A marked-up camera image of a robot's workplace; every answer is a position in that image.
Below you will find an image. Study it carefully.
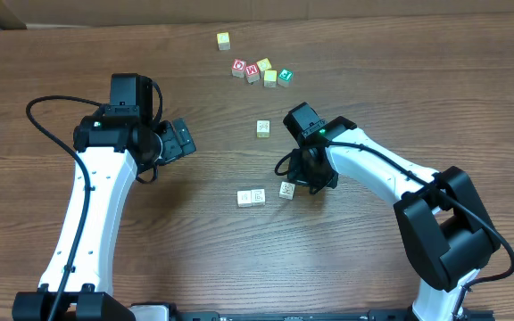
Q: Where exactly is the far yellow wooden block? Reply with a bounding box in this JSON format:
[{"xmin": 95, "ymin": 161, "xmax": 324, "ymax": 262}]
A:
[{"xmin": 216, "ymin": 32, "xmax": 231, "ymax": 51}]

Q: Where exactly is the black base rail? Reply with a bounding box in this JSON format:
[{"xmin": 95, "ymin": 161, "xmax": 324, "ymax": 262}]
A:
[{"xmin": 97, "ymin": 309, "xmax": 497, "ymax": 321}]

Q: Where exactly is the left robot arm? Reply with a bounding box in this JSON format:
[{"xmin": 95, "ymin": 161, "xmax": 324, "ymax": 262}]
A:
[{"xmin": 12, "ymin": 73, "xmax": 196, "ymax": 321}]

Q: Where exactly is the red M wooden block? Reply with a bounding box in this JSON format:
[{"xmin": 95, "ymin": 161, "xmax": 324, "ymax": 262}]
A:
[{"xmin": 245, "ymin": 63, "xmax": 261, "ymax": 84}]

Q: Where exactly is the cardboard box back edge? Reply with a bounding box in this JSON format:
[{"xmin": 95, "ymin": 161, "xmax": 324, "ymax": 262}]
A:
[{"xmin": 0, "ymin": 0, "xmax": 514, "ymax": 29}]

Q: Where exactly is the yellow block upper cluster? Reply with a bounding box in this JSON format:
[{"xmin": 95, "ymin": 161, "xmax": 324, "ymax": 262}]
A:
[{"xmin": 256, "ymin": 58, "xmax": 272, "ymax": 75}]

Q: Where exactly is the white block row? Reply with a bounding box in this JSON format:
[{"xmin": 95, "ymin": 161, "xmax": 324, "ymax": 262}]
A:
[
  {"xmin": 256, "ymin": 120, "xmax": 270, "ymax": 138},
  {"xmin": 279, "ymin": 181, "xmax": 295, "ymax": 200},
  {"xmin": 251, "ymin": 189, "xmax": 266, "ymax": 206}
]

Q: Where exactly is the red O wooden block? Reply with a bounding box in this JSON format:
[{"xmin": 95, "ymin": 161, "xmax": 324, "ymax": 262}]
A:
[{"xmin": 231, "ymin": 59, "xmax": 246, "ymax": 78}]

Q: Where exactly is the white block single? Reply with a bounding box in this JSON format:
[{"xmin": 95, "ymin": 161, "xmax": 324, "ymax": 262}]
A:
[{"xmin": 236, "ymin": 190, "xmax": 253, "ymax": 208}]

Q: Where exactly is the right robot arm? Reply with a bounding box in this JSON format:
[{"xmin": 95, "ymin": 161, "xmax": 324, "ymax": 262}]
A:
[{"xmin": 283, "ymin": 103, "xmax": 502, "ymax": 320}]

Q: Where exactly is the yellow block lower cluster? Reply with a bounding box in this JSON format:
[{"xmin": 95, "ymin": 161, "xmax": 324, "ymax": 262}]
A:
[{"xmin": 263, "ymin": 70, "xmax": 278, "ymax": 87}]

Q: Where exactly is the green wooden block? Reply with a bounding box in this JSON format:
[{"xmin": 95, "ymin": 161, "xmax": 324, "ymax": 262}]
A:
[{"xmin": 278, "ymin": 69, "xmax": 294, "ymax": 87}]

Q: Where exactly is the yellow block cluster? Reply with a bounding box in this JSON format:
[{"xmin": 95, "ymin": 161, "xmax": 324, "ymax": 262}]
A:
[
  {"xmin": 263, "ymin": 70, "xmax": 278, "ymax": 87},
  {"xmin": 256, "ymin": 58, "xmax": 272, "ymax": 75}
]

